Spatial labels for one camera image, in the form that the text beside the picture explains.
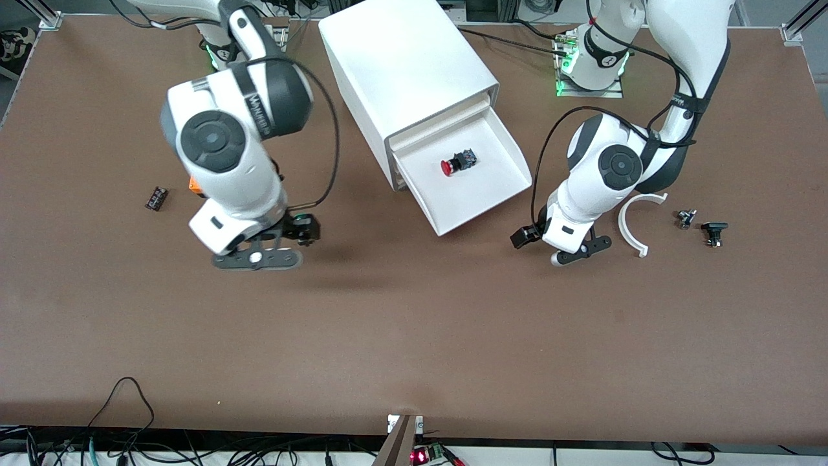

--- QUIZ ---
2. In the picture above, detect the circuit board with red light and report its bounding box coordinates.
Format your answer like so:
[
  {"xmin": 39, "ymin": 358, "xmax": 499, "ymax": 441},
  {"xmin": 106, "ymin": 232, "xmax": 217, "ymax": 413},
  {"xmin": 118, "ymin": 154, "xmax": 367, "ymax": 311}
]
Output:
[{"xmin": 411, "ymin": 443, "xmax": 448, "ymax": 465}]

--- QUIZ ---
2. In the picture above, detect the white curved plastic arc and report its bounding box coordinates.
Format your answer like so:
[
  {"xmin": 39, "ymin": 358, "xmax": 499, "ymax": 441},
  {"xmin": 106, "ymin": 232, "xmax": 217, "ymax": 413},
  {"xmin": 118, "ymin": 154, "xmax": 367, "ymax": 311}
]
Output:
[{"xmin": 618, "ymin": 192, "xmax": 669, "ymax": 258}]

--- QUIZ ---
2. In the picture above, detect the black looped cable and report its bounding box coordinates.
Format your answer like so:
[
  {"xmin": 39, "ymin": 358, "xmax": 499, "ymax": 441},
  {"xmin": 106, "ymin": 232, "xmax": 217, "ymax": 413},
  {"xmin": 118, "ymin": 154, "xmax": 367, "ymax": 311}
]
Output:
[{"xmin": 87, "ymin": 377, "xmax": 156, "ymax": 431}]

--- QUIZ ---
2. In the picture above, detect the aluminium frame profile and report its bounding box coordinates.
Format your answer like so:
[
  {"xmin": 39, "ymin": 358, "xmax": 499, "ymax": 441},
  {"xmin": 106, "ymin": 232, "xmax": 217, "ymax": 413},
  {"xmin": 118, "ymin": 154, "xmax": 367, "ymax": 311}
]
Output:
[
  {"xmin": 779, "ymin": 0, "xmax": 828, "ymax": 46},
  {"xmin": 19, "ymin": 0, "xmax": 63, "ymax": 31}
]

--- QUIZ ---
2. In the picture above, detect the white plastic drawer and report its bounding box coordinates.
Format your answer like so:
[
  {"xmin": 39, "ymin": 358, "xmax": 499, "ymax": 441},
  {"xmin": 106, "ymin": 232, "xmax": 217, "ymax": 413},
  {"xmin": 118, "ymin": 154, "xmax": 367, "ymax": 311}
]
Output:
[
  {"xmin": 391, "ymin": 107, "xmax": 533, "ymax": 236},
  {"xmin": 387, "ymin": 93, "xmax": 490, "ymax": 151}
]

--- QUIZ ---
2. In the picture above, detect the red push button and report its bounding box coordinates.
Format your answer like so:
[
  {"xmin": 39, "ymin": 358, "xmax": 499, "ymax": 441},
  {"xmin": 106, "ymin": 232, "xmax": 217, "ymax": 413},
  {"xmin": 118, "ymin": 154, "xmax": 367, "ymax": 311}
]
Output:
[{"xmin": 441, "ymin": 148, "xmax": 478, "ymax": 177}]

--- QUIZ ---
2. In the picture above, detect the white drawer cabinet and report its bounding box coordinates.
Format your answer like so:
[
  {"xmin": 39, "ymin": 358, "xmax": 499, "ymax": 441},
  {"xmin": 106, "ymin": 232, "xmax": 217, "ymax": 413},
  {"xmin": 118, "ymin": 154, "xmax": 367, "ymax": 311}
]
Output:
[{"xmin": 318, "ymin": 0, "xmax": 500, "ymax": 192}]

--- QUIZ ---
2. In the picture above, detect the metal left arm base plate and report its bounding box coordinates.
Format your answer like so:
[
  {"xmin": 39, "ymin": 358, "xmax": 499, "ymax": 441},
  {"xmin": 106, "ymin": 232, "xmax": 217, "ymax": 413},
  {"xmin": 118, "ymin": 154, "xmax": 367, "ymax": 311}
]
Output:
[{"xmin": 554, "ymin": 32, "xmax": 624, "ymax": 99}]

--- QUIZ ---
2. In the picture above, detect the grey metal camera bracket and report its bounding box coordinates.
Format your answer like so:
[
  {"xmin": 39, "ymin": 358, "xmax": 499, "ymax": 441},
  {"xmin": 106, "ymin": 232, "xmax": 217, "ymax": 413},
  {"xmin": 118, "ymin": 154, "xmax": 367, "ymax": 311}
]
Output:
[{"xmin": 372, "ymin": 414, "xmax": 424, "ymax": 466}]

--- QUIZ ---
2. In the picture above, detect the black cable across table edge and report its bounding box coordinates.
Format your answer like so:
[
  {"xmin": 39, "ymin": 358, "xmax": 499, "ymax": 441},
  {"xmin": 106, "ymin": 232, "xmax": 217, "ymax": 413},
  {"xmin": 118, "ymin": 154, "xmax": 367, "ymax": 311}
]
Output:
[{"xmin": 456, "ymin": 27, "xmax": 571, "ymax": 52}]

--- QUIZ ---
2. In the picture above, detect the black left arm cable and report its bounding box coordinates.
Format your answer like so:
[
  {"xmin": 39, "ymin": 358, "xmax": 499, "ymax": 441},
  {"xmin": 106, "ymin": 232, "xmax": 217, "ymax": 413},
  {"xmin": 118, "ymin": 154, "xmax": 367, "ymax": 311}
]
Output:
[{"xmin": 530, "ymin": 0, "xmax": 703, "ymax": 227}]

